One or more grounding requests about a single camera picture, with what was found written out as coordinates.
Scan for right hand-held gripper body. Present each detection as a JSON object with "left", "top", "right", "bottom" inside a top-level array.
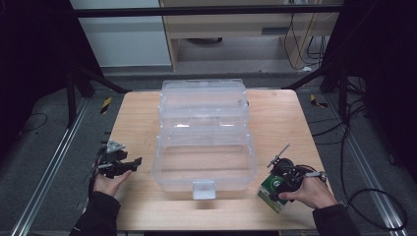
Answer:
[{"left": 267, "top": 143, "right": 326, "bottom": 193}]

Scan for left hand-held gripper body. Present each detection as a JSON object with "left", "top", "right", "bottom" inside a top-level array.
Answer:
[{"left": 96, "top": 140, "right": 133, "bottom": 180}]

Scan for green and white carton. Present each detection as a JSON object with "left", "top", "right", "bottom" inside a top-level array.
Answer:
[{"left": 257, "top": 173, "right": 289, "bottom": 214}]

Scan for clear plastic storage box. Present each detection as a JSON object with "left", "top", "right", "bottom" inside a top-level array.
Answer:
[{"left": 150, "top": 78, "right": 259, "bottom": 201}]

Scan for person's left hand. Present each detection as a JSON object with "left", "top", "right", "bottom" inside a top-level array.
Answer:
[{"left": 92, "top": 169, "right": 133, "bottom": 198}]

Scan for person's right hand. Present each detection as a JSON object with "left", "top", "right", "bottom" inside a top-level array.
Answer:
[{"left": 278, "top": 177, "right": 338, "bottom": 210}]

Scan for yellow and black tape strip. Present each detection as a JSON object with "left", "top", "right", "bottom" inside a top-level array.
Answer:
[
  {"left": 99, "top": 96, "right": 113, "bottom": 115},
  {"left": 309, "top": 93, "right": 328, "bottom": 109}
]

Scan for black metal stand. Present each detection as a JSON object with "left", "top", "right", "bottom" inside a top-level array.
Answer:
[
  {"left": 281, "top": 62, "right": 349, "bottom": 123},
  {"left": 64, "top": 63, "right": 132, "bottom": 130}
]

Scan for white cabinet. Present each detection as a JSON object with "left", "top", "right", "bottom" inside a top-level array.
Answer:
[{"left": 70, "top": 0, "right": 173, "bottom": 68}]

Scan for black curtain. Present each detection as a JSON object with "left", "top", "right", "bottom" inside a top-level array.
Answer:
[
  {"left": 323, "top": 0, "right": 417, "bottom": 185},
  {"left": 0, "top": 0, "right": 104, "bottom": 161}
]

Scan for light wooden desk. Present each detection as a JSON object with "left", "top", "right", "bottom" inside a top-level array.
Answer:
[{"left": 159, "top": 0, "right": 343, "bottom": 72}]

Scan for aluminium floor rail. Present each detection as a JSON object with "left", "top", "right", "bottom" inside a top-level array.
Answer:
[
  {"left": 328, "top": 94, "right": 411, "bottom": 236},
  {"left": 11, "top": 97, "right": 91, "bottom": 236}
]

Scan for black floor cables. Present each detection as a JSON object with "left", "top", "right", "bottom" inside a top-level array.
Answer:
[{"left": 309, "top": 78, "right": 369, "bottom": 147}]

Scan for thin black floor cable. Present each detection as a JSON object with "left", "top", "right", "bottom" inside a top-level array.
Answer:
[{"left": 19, "top": 112, "right": 49, "bottom": 134}]

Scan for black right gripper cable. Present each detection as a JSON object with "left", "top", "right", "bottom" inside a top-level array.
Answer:
[{"left": 304, "top": 163, "right": 409, "bottom": 231}]

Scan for bundle of hanging desk cables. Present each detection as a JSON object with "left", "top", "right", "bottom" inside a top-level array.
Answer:
[{"left": 283, "top": 13, "right": 329, "bottom": 72}]

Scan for black horizontal frame bar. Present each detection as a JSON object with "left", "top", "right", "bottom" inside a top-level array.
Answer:
[{"left": 73, "top": 4, "right": 343, "bottom": 19}]

